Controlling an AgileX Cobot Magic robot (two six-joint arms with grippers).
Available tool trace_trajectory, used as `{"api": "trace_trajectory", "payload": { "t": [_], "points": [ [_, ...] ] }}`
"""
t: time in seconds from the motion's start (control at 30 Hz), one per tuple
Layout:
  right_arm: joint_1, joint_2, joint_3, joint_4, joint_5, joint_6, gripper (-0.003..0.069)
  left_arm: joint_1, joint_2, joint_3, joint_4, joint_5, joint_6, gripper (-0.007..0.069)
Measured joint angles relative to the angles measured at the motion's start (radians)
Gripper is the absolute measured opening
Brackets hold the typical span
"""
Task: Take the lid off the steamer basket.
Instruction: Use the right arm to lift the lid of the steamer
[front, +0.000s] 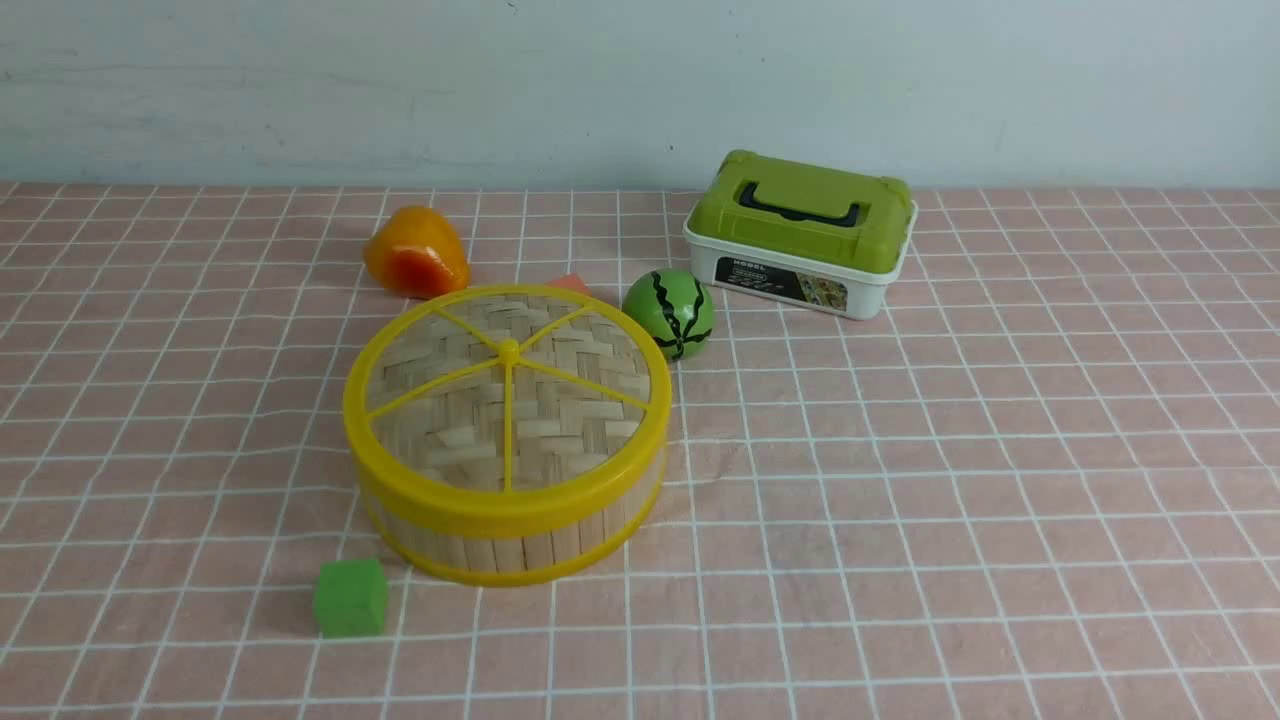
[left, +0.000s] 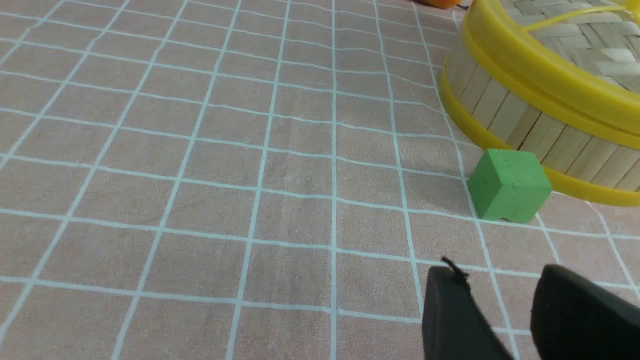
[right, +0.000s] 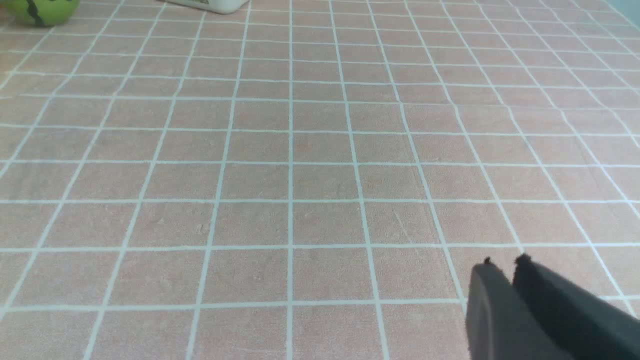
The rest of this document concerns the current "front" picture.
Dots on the yellow woven bamboo steamer lid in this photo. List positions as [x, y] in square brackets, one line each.
[510, 411]

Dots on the bamboo steamer basket yellow rim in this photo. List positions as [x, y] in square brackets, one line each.
[521, 560]

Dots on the green toy watermelon ball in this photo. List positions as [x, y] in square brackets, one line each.
[675, 309]

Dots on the orange foam cube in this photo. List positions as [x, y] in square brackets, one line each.
[571, 282]

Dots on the green lidded white storage box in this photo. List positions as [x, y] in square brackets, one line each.
[823, 238]

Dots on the orange toy pear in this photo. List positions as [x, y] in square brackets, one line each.
[417, 254]

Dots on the green foam cube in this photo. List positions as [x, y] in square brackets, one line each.
[351, 599]

